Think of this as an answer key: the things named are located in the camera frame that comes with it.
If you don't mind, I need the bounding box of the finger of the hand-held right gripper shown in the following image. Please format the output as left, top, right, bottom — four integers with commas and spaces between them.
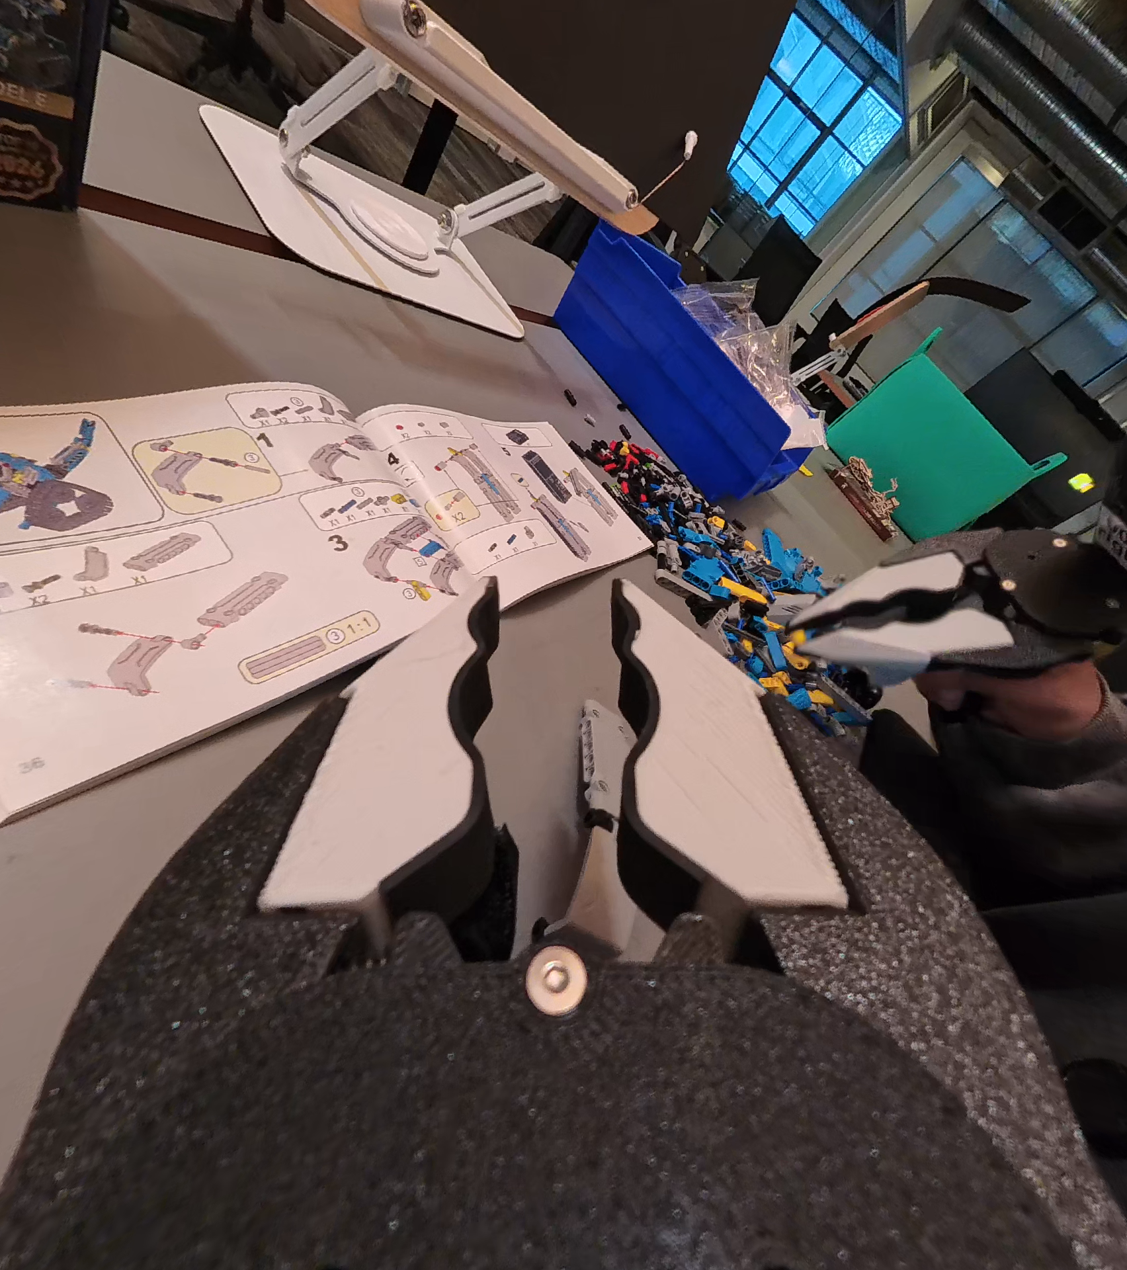
792, 605, 1013, 688
786, 550, 971, 631

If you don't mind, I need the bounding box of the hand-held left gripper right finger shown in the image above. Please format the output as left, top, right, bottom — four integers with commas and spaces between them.
611, 577, 851, 957

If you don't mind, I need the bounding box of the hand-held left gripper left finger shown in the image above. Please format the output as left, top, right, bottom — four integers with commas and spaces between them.
258, 574, 520, 957

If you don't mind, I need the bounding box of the pile of small brick parts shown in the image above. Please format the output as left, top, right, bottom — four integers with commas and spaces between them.
568, 388, 882, 740

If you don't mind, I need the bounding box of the person's right forearm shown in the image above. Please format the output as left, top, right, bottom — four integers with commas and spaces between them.
860, 685, 1127, 905

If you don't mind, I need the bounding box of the grey desk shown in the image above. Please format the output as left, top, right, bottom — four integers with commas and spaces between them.
0, 51, 923, 1261

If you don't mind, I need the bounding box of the person's right hand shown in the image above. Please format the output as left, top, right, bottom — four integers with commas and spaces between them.
920, 649, 1111, 740

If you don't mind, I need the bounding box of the wooden cutout model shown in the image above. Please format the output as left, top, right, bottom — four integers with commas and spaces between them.
829, 453, 902, 541

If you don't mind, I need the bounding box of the teal plastic bin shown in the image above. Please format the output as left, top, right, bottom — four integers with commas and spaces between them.
825, 328, 1069, 531

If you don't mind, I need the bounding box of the black monitor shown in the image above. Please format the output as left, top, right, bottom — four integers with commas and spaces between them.
967, 346, 1125, 448

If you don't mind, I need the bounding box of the small clear plastic bag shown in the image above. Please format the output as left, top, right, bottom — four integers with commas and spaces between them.
675, 277, 827, 453

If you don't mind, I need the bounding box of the open instruction booklet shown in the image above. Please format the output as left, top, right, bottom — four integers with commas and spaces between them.
0, 383, 654, 840

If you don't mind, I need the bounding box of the blue plastic bin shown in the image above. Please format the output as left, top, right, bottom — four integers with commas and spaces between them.
553, 221, 817, 504

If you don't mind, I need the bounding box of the blue-lit paned window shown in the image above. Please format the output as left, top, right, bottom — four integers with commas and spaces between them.
727, 0, 907, 241

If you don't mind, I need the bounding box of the white laptop stand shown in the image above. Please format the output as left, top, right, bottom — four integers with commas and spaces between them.
404, 0, 798, 259
303, 0, 702, 239

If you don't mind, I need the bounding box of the dark blue toy box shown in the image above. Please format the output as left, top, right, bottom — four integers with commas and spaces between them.
0, 0, 109, 215

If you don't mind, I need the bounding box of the silver ventilation duct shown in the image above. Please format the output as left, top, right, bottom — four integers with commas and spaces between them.
951, 0, 1127, 330

